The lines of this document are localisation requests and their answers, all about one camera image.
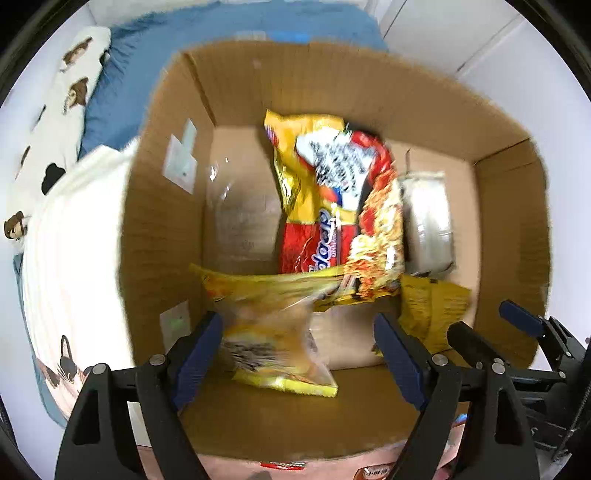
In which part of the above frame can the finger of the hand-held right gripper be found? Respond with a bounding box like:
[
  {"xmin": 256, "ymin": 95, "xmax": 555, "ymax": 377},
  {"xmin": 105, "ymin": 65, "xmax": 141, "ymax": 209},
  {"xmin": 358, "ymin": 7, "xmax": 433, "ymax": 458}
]
[
  {"xmin": 499, "ymin": 300, "xmax": 580, "ymax": 370},
  {"xmin": 447, "ymin": 322, "xmax": 509, "ymax": 370}
]

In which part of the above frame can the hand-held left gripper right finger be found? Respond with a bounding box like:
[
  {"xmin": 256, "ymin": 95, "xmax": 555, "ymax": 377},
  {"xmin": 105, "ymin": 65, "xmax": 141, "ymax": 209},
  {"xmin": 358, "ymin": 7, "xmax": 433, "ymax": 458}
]
[{"xmin": 373, "ymin": 313, "xmax": 541, "ymax": 480}]

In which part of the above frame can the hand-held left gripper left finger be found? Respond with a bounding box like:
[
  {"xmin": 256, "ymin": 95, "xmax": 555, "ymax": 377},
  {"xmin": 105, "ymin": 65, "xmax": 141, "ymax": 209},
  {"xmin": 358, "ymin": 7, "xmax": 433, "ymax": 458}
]
[{"xmin": 55, "ymin": 311, "xmax": 225, "ymax": 480}]

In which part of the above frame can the yellow bread packet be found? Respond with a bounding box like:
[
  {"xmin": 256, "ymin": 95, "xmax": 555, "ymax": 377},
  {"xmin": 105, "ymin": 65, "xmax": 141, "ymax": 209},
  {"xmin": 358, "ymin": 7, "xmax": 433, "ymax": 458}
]
[{"xmin": 190, "ymin": 263, "xmax": 352, "ymax": 398}]

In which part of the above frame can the brown cardboard box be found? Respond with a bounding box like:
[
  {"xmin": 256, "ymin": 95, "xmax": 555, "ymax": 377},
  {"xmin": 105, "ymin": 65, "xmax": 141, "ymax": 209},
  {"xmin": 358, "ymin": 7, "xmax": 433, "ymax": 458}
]
[{"xmin": 113, "ymin": 41, "xmax": 552, "ymax": 462}]

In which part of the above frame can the small yellow snack packet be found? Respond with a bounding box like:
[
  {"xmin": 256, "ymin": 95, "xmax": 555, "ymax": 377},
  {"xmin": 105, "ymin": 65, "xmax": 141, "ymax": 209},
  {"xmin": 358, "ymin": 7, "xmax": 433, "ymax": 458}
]
[{"xmin": 373, "ymin": 274, "xmax": 472, "ymax": 358}]

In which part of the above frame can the silver foil packet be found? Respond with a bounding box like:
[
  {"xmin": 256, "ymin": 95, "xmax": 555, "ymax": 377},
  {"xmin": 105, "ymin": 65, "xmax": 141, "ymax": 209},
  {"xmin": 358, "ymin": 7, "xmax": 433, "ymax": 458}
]
[{"xmin": 399, "ymin": 172, "xmax": 455, "ymax": 280}]

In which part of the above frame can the red label snack packet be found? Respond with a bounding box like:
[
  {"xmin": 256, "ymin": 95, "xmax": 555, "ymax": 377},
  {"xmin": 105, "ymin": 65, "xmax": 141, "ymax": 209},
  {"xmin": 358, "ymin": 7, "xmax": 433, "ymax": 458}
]
[{"xmin": 259, "ymin": 459, "xmax": 308, "ymax": 472}]

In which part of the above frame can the striped cat print blanket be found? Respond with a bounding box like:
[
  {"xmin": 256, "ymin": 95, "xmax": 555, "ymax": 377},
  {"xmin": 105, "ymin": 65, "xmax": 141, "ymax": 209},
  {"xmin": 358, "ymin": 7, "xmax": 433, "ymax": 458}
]
[{"xmin": 21, "ymin": 138, "xmax": 467, "ymax": 480}]

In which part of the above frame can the blue bed sheet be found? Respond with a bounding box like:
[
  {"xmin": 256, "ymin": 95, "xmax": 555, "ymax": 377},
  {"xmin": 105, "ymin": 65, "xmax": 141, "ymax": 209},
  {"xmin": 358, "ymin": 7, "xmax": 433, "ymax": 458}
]
[{"xmin": 13, "ymin": 253, "xmax": 70, "ymax": 426}]

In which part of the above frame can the red yellow instant noodle packet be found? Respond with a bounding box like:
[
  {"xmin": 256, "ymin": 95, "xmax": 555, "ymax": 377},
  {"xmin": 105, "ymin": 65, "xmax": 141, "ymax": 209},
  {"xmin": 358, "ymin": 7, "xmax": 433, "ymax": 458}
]
[{"xmin": 264, "ymin": 110, "xmax": 407, "ymax": 308}]

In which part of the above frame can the white bear print pillow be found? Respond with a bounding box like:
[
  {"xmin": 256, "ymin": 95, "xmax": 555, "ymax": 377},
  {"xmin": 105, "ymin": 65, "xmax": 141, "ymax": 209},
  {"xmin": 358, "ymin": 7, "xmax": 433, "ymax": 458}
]
[{"xmin": 2, "ymin": 25, "xmax": 112, "ymax": 252}]

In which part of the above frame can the blue pillow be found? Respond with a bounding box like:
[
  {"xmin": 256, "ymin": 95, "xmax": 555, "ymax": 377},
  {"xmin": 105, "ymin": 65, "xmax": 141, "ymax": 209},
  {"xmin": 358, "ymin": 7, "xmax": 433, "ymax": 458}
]
[{"xmin": 78, "ymin": 0, "xmax": 389, "ymax": 158}]

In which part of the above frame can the white textured pillow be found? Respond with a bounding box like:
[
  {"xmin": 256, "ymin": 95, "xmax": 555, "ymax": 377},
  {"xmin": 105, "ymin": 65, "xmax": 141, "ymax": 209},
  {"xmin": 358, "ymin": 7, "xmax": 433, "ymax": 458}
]
[{"xmin": 85, "ymin": 0, "xmax": 222, "ymax": 21}]

